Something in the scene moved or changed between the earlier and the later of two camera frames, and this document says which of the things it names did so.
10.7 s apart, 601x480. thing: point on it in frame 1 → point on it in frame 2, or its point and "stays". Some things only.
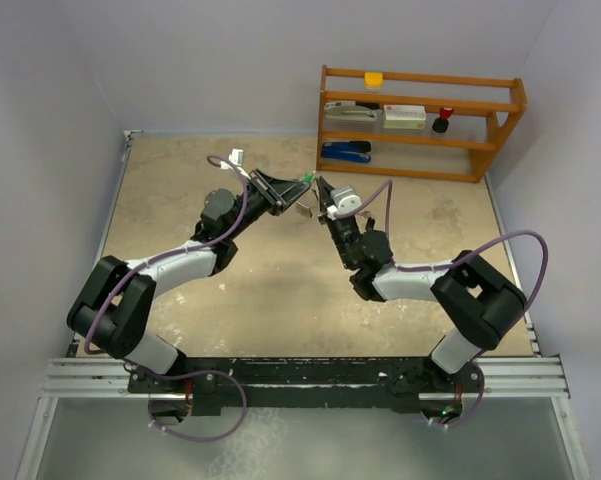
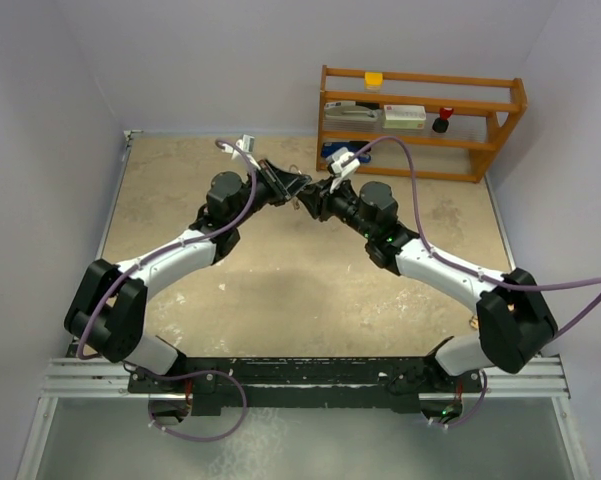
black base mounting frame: (309, 386) stays
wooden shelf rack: (412, 124) stays
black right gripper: (325, 195) → (320, 203)
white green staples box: (404, 117) stays
